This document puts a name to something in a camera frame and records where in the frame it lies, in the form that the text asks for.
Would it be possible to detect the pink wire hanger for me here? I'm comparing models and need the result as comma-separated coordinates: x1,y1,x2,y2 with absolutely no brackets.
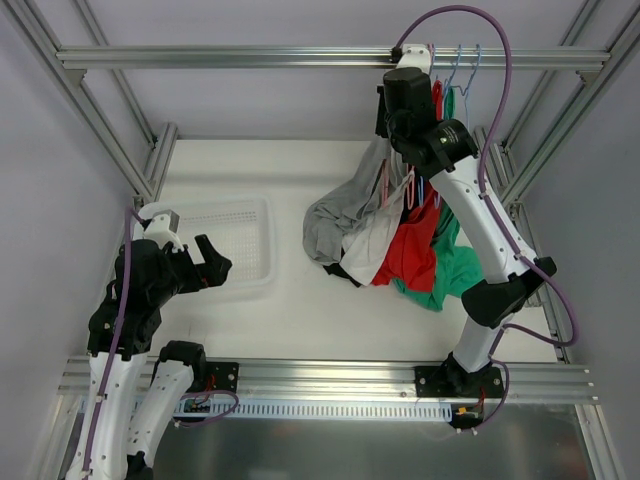
380,158,392,208
403,43,437,209

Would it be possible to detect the grey tank top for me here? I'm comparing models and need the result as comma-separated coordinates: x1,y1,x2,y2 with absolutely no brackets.
302,136,406,265

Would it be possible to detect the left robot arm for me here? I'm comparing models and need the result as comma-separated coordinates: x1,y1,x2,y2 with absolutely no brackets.
66,235,232,479

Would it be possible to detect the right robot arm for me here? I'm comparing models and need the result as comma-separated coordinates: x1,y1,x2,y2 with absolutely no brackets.
379,67,557,397

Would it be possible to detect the black tank top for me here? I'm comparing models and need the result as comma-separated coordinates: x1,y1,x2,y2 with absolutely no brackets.
324,170,425,288

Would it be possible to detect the white tank top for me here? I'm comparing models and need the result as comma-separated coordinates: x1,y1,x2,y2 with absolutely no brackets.
339,171,414,286

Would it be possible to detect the red tank top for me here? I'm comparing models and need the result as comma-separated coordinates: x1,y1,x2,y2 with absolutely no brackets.
370,79,447,293

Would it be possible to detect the green tank top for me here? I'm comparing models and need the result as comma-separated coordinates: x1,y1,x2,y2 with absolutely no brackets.
392,85,489,313

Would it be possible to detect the white plastic basket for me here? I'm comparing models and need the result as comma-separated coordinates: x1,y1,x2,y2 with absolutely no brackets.
168,194,277,298

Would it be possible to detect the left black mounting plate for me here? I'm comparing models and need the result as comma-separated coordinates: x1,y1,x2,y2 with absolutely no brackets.
205,361,240,393

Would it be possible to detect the black mounting plate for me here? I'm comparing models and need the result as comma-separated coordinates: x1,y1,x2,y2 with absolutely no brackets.
205,361,240,393
414,363,504,399

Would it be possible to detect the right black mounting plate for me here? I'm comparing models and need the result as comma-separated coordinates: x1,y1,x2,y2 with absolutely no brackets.
414,363,504,399

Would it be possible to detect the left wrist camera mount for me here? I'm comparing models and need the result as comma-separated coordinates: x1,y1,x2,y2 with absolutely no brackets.
142,210,184,253

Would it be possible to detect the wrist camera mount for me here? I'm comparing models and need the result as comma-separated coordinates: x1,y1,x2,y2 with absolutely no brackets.
391,44,433,73
142,210,184,253

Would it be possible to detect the blue wire hanger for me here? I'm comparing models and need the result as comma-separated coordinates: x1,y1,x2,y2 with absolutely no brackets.
427,44,458,208
446,44,483,126

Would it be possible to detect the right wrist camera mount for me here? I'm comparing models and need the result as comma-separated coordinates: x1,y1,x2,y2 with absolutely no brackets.
391,44,433,73

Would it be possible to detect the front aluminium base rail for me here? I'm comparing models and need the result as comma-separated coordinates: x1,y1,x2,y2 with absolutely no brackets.
57,357,599,406

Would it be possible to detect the white slotted cable duct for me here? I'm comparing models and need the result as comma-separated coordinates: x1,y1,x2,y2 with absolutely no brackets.
171,397,453,423

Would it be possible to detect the aluminium hanging rail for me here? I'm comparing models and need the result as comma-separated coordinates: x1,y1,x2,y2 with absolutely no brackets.
56,45,611,72

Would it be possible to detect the aluminium frame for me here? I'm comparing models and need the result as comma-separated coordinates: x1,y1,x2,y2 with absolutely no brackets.
0,0,640,361

